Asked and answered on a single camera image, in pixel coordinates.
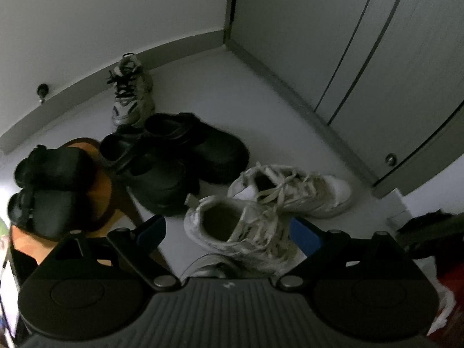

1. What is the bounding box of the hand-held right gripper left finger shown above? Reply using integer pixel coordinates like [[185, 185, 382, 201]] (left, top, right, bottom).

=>
[[27, 215, 182, 292]]

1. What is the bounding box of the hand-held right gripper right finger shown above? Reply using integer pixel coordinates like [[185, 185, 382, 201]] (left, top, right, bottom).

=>
[[275, 217, 432, 292]]

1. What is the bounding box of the chunky black clog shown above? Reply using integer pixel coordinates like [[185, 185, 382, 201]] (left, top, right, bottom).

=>
[[144, 112, 251, 185], [99, 134, 201, 216]]

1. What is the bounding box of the white lace-up sneaker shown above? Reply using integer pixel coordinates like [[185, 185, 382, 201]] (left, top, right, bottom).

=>
[[228, 163, 353, 220], [184, 195, 301, 278]]

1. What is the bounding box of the orange round floor mat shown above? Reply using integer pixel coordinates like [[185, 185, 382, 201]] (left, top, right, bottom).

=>
[[9, 138, 171, 272]]

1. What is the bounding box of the dark cloth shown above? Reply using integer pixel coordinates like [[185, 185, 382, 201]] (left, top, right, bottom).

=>
[[395, 208, 464, 256]]

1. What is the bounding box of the red bag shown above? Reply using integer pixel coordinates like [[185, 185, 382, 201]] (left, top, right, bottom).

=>
[[435, 250, 464, 298]]

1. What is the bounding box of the white plastic bag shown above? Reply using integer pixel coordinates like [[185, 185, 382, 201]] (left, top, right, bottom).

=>
[[420, 257, 461, 338]]

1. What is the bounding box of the grey cabinet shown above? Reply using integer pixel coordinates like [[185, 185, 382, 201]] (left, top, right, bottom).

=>
[[224, 0, 464, 199]]

